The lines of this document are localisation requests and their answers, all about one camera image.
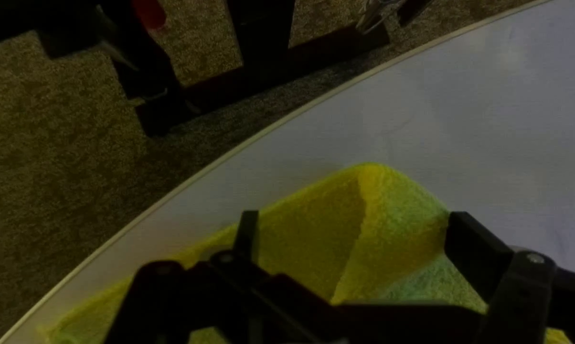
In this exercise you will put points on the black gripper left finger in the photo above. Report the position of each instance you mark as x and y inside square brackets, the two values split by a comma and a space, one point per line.
[229, 292]

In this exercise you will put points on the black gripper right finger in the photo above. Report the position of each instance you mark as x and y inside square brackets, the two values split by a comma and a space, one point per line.
[525, 290]

